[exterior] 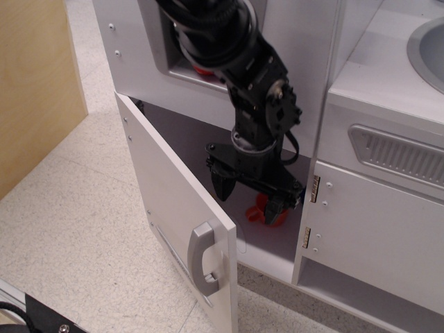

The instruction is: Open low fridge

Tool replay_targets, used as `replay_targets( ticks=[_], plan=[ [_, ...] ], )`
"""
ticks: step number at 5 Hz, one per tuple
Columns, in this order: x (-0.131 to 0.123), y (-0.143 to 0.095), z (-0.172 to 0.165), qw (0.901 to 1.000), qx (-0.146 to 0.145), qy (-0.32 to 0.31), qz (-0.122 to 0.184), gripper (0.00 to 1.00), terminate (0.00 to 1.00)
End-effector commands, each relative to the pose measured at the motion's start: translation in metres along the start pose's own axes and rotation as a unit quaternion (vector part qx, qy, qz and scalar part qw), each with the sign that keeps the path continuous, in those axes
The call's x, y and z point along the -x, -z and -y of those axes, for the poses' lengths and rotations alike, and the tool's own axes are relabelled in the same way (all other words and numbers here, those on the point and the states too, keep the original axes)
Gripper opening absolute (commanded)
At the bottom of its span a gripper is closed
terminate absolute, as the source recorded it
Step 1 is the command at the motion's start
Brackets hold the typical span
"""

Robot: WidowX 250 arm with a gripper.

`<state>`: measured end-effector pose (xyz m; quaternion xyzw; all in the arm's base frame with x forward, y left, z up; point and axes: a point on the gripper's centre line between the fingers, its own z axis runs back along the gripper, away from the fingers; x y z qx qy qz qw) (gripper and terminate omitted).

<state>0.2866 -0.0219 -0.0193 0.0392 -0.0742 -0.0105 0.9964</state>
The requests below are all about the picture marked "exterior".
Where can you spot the lower brass door hinge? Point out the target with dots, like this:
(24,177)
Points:
(306,237)

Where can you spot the brass door hinge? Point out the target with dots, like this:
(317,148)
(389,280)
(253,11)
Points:
(314,189)
(306,237)

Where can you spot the white toy fridge cabinet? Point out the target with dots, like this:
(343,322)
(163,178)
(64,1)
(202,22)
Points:
(303,33)

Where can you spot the blue toy object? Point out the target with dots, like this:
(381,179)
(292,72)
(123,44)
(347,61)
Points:
(302,195)

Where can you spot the aluminium frame rail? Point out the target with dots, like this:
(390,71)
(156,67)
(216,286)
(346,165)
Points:
(14,296)

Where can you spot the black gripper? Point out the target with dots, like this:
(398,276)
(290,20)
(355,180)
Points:
(263,171)

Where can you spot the silver fridge door handle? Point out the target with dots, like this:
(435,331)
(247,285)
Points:
(201,239)

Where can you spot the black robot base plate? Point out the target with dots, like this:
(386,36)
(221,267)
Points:
(45,319)

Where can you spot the grey vent panel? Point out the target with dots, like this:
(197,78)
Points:
(398,155)

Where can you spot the upper brass door hinge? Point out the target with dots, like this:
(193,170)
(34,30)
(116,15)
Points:
(314,189)

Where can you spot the red toy strawberry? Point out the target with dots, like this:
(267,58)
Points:
(202,71)

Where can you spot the orange toy cup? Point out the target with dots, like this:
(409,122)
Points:
(255,213)

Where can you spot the grey toy sink basin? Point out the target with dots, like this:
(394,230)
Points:
(425,52)

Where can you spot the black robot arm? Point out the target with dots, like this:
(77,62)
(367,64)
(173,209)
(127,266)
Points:
(223,37)

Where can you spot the white oven cabinet door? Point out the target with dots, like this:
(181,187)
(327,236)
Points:
(378,234)

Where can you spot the white toy kitchen counter unit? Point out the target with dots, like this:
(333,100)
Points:
(373,84)

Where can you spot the grey dispenser niche frame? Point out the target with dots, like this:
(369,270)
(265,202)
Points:
(165,50)

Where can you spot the white fridge door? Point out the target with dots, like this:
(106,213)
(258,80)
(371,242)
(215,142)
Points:
(175,200)

